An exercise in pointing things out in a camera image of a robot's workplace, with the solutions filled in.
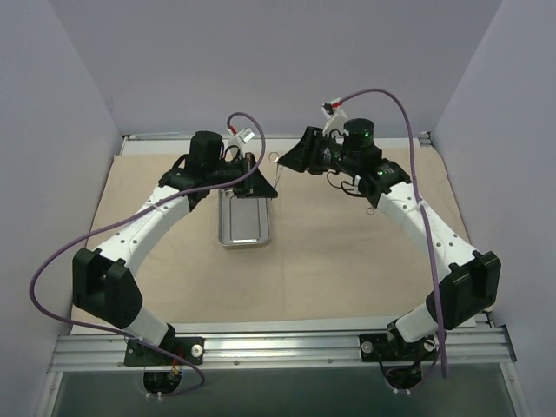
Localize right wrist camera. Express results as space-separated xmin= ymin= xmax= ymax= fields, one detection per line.
xmin=323 ymin=108 xmax=374 ymax=152

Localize back aluminium rail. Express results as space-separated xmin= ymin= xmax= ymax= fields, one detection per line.
xmin=123 ymin=132 xmax=433 ymax=146

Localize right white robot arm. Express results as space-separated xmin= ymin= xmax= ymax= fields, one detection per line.
xmin=277 ymin=127 xmax=501 ymax=359

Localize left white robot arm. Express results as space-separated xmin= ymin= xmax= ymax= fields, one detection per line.
xmin=72 ymin=130 xmax=278 ymax=364

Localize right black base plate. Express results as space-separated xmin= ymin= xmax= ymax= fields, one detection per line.
xmin=358 ymin=332 xmax=436 ymax=362

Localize steel instrument tray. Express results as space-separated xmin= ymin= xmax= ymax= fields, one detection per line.
xmin=218 ymin=189 xmax=271 ymax=249

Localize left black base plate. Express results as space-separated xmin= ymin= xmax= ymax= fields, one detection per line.
xmin=123 ymin=336 xmax=205 ymax=367

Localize aluminium front rail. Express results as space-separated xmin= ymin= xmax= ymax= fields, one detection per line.
xmin=49 ymin=327 xmax=517 ymax=372

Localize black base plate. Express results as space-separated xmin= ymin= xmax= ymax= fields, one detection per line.
xmin=123 ymin=336 xmax=205 ymax=367
xmin=358 ymin=332 xmax=436 ymax=362

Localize beige cloth surgical kit roll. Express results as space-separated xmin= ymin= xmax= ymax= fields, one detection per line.
xmin=69 ymin=145 xmax=494 ymax=327

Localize steel surgical scissors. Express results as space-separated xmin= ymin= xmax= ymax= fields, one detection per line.
xmin=268 ymin=151 xmax=283 ymax=189

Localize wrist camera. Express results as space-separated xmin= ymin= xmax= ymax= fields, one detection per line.
xmin=228 ymin=128 xmax=255 ymax=148
xmin=323 ymin=108 xmax=374 ymax=152

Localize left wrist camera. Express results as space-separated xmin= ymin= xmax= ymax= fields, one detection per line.
xmin=228 ymin=128 xmax=255 ymax=148

